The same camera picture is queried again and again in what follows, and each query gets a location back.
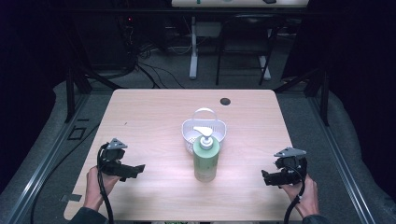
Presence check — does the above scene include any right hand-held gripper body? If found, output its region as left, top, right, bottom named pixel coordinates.
left=273, top=147, right=308, bottom=187

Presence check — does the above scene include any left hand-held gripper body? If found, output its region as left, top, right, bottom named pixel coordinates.
left=98, top=137, right=129, bottom=179

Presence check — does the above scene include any person's left hand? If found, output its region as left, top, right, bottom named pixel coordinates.
left=82, top=165, right=121, bottom=213

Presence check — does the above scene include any person's right hand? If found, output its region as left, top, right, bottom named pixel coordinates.
left=279, top=173, right=320, bottom=219

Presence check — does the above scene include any grey tape strip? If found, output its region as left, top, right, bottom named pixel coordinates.
left=60, top=192, right=83, bottom=203

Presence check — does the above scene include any white plastic basket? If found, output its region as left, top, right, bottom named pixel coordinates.
left=181, top=107, right=228, bottom=156

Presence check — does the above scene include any green pump bottle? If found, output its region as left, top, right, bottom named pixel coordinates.
left=191, top=125, right=221, bottom=183

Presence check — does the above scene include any black metal stand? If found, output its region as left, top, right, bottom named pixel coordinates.
left=274, top=65, right=332, bottom=127
left=63, top=63, right=125, bottom=124

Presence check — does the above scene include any black chair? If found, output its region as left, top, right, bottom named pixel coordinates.
left=214, top=13, right=278, bottom=87

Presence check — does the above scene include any white background desk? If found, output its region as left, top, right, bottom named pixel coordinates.
left=171, top=0, right=310, bottom=80

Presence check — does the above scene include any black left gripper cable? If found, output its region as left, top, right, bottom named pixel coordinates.
left=96, top=143, right=115, bottom=224

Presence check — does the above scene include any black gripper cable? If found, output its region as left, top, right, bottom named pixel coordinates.
left=96, top=143, right=115, bottom=224
left=283, top=164, right=307, bottom=224

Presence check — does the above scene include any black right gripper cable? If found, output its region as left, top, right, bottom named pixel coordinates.
left=283, top=164, right=307, bottom=224

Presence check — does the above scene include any aluminium floor rail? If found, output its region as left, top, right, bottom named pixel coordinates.
left=0, top=92, right=92, bottom=224
left=307, top=92, right=378, bottom=224

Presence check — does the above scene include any black floor cable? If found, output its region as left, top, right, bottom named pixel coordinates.
left=29, top=121, right=102, bottom=224

